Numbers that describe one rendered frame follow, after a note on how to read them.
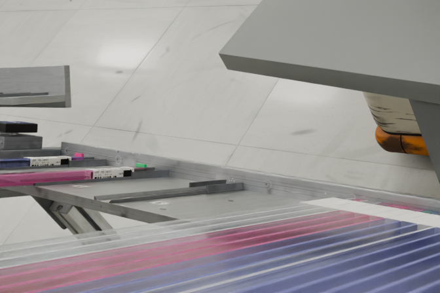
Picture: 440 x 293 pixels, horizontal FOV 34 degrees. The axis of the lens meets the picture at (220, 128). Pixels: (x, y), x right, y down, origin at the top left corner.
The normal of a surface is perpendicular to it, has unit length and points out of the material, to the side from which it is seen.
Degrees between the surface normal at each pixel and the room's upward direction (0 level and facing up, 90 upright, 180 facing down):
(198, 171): 42
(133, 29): 0
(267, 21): 0
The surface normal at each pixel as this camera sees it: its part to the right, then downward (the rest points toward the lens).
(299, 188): -0.63, 0.00
